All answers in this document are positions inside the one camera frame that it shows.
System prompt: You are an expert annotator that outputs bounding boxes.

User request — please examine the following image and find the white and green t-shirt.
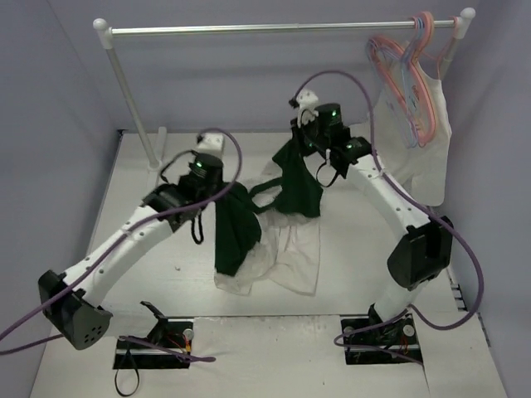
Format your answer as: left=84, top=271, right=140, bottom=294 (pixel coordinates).
left=214, top=138, right=323, bottom=296

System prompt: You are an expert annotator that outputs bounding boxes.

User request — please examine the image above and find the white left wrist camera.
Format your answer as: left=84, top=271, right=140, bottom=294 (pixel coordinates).
left=195, top=133, right=225, bottom=159

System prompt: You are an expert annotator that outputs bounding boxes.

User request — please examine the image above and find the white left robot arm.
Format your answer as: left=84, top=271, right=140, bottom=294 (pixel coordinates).
left=38, top=153, right=223, bottom=350

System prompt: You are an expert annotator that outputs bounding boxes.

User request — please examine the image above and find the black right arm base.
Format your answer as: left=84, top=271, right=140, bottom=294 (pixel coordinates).
left=337, top=313, right=423, bottom=366

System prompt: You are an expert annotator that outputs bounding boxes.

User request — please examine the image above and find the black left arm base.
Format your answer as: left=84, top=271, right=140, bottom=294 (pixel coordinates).
left=112, top=300, right=195, bottom=397

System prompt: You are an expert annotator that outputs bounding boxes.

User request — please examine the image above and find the white hanging garment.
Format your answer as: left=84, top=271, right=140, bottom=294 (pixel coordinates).
left=374, top=73, right=452, bottom=206

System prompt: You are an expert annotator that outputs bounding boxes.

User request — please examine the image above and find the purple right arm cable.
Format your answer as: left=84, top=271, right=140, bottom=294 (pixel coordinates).
left=292, top=70, right=485, bottom=353

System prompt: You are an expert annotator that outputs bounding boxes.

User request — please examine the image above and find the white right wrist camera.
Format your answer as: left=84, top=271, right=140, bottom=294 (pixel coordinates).
left=289, top=89, right=319, bottom=128

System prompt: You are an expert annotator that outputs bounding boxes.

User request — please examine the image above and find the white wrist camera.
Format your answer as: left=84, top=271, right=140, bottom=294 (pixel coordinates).
left=289, top=89, right=319, bottom=128
left=195, top=133, right=225, bottom=159

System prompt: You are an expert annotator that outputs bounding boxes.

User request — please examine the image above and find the white clothes rack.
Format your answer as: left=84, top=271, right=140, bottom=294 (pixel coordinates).
left=92, top=7, right=477, bottom=183

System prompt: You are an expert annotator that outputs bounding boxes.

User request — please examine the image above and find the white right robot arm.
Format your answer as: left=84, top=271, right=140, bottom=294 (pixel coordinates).
left=291, top=103, right=452, bottom=342

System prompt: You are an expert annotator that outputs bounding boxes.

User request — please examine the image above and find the pink plastic hanger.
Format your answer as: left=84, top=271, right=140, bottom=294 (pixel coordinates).
left=370, top=12, right=439, bottom=146

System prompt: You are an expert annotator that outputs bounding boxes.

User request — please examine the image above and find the pink hanger under garment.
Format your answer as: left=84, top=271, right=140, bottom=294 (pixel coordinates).
left=422, top=16, right=462, bottom=80

